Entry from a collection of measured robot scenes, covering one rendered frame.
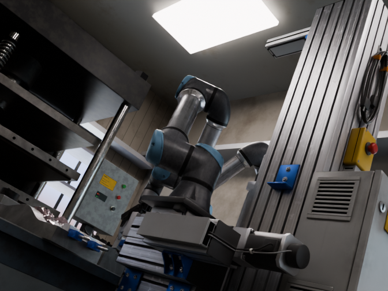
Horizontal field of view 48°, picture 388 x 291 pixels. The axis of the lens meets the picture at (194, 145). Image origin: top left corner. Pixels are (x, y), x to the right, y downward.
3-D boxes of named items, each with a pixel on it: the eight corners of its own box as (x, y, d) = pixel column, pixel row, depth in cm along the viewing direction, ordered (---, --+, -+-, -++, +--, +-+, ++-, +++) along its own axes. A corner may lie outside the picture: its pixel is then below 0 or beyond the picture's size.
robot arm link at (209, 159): (217, 187, 141) (231, 152, 147) (179, 170, 141) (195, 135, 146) (209, 196, 152) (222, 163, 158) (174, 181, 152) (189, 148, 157)
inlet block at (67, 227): (90, 249, 153) (97, 235, 155) (81, 244, 150) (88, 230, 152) (66, 241, 161) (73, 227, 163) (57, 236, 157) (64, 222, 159)
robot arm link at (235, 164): (271, 142, 194) (182, 207, 195) (277, 155, 203) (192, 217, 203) (257, 127, 202) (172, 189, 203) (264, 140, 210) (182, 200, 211)
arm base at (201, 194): (216, 223, 141) (227, 196, 145) (186, 201, 133) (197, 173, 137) (186, 219, 153) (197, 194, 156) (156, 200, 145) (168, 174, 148)
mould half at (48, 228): (96, 265, 168) (108, 238, 172) (49, 240, 149) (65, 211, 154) (20, 237, 197) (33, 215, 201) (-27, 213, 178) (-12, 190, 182)
